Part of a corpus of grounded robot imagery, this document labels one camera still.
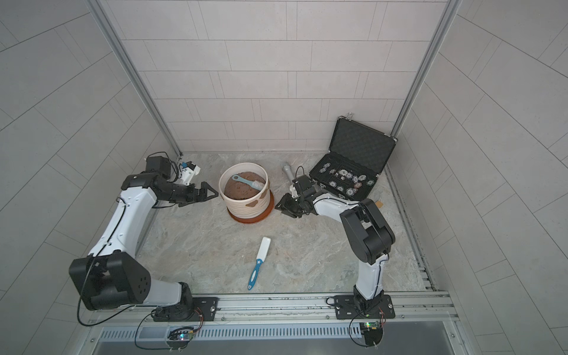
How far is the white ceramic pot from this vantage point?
84 centimetres

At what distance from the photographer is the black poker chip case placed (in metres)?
0.99

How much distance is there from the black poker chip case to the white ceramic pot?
270mm
